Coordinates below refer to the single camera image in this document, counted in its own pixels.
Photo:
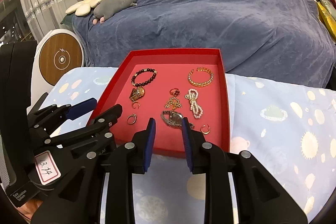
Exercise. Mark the silver metal watch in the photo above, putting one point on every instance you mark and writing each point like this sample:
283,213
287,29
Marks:
172,119

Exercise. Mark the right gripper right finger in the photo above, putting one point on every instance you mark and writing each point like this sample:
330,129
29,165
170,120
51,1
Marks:
259,196

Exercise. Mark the planet print blue cloth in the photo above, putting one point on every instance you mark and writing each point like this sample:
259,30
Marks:
289,128

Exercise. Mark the grey plush toy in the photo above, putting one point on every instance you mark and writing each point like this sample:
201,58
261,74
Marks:
107,8

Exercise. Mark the small hoop earring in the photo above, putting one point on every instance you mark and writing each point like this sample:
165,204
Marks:
135,105

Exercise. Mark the red jewelry tray box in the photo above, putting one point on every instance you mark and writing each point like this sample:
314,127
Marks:
163,74

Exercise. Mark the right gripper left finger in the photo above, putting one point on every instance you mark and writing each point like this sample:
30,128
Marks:
76,198

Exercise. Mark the person left hand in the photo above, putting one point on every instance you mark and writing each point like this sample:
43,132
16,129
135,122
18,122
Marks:
29,208

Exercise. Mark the cream flower plush cushion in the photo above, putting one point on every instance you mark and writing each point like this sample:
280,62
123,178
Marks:
82,8

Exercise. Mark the yellow gold cushion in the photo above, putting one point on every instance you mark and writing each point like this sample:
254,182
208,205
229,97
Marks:
326,18

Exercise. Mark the gold woven cuff bangle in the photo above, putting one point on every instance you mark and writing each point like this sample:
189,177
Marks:
200,77

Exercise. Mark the blue blanket covered bed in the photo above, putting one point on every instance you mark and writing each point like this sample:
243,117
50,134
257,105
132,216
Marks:
281,40

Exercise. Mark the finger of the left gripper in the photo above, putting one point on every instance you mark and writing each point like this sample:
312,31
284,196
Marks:
101,124
52,117

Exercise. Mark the round wooden white device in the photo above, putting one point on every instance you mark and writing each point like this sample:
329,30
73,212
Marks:
57,53

